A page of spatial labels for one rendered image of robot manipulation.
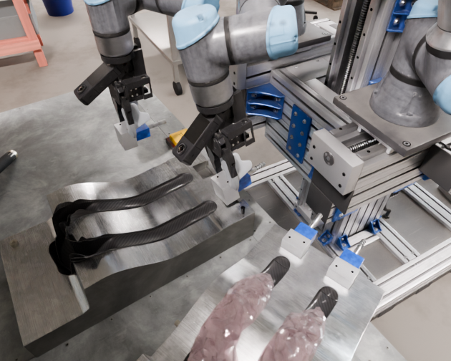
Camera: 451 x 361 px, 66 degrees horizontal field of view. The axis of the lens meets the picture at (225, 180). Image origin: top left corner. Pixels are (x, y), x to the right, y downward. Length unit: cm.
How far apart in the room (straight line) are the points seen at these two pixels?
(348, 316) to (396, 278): 88
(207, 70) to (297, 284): 44
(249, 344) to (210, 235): 23
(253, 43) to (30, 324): 62
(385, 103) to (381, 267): 92
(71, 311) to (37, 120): 76
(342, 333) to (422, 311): 116
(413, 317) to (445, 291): 23
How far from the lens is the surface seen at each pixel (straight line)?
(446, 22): 65
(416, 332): 178
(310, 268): 75
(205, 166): 90
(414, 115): 84
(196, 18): 57
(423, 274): 167
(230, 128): 68
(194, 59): 59
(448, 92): 65
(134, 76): 85
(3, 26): 351
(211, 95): 61
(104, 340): 77
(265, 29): 57
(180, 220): 78
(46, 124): 130
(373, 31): 101
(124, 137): 91
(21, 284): 82
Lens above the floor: 149
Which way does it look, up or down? 46 degrees down
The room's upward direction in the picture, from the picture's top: straight up
